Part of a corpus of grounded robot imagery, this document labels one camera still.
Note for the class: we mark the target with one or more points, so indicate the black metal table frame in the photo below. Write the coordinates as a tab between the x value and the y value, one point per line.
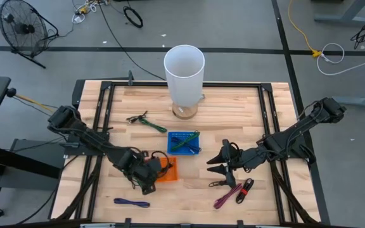
105	104

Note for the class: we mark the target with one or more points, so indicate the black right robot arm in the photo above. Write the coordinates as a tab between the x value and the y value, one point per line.
296	133

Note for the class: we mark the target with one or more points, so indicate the black floor fan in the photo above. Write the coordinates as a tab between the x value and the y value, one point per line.
22	28

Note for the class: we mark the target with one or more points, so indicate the round wooden lamp base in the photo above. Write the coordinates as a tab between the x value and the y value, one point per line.
185	112

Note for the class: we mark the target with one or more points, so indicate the orange plastic basket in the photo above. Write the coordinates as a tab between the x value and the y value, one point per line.
171	178

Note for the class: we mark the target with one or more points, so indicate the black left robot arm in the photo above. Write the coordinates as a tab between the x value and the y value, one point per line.
90	137

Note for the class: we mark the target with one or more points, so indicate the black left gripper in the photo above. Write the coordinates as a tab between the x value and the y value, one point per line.
144	172

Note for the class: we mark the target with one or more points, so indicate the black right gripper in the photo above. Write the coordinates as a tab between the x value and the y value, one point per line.
242	158

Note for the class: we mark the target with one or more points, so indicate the blue plastic basket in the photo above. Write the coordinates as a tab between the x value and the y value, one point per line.
170	152

